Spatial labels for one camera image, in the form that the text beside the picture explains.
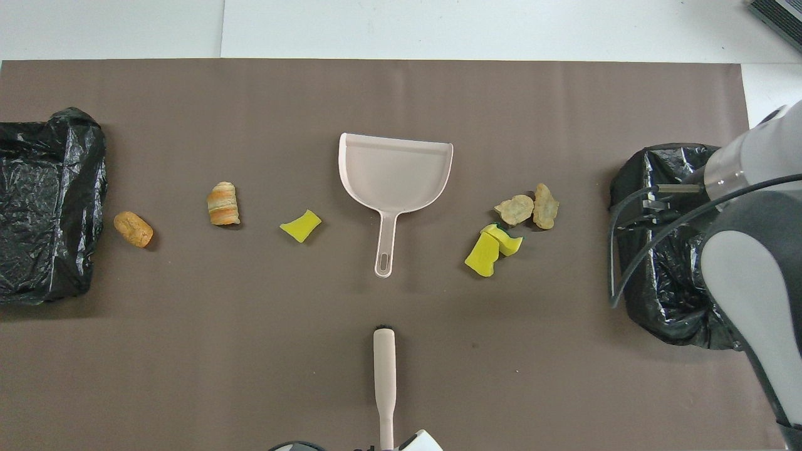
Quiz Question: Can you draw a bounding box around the plain yellow sponge piece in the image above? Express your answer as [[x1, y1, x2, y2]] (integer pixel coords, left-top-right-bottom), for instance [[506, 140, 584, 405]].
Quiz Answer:
[[464, 233, 502, 277]]

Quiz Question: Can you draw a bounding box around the beige handled black bristle brush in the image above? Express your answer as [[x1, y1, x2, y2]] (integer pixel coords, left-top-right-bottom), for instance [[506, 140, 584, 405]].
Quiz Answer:
[[373, 324, 397, 451]]

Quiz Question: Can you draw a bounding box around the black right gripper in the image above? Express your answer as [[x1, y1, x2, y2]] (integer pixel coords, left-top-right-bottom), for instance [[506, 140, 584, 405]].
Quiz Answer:
[[617, 184, 709, 231]]

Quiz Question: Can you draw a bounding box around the brown fried nugget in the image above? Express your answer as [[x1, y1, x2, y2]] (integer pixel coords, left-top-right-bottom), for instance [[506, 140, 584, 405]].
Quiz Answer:
[[113, 211, 154, 248]]

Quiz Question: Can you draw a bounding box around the black-lined trash bin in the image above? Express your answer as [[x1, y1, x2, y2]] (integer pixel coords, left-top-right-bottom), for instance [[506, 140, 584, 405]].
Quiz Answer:
[[610, 143, 749, 350], [0, 107, 108, 306]]

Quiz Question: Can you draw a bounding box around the small yellow sponge piece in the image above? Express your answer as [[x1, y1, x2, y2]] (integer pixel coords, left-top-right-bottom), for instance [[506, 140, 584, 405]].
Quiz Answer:
[[279, 209, 323, 244]]

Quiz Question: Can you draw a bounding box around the wide tan fried chip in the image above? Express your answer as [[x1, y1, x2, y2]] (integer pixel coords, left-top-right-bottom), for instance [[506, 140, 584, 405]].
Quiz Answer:
[[494, 194, 535, 227]]

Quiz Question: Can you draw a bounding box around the brown table mat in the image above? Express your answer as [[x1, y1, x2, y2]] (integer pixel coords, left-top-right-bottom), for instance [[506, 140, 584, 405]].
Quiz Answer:
[[0, 59, 787, 451]]

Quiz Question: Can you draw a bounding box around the beige plastic dustpan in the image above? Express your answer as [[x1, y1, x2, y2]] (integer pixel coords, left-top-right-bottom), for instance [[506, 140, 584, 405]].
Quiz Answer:
[[338, 132, 454, 279]]

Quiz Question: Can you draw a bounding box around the dark grey ribbed device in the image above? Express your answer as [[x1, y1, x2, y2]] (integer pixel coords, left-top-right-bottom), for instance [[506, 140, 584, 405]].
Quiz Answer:
[[749, 0, 802, 54]]

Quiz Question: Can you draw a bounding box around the narrow tan fried chip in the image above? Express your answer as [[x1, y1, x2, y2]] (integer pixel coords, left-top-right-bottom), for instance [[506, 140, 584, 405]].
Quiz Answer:
[[533, 182, 560, 231]]

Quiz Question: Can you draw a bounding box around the yellow sponge with green scrub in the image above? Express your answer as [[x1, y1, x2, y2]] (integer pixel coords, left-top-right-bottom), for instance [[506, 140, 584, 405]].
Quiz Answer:
[[480, 222, 524, 256]]

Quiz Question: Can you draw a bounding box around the striped croissant bread piece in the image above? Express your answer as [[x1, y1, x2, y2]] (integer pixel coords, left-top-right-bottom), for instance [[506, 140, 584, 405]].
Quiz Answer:
[[207, 182, 241, 226]]

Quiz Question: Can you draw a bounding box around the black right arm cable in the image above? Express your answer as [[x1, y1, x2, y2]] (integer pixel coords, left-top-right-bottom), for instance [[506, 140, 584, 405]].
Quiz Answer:
[[609, 174, 802, 309]]

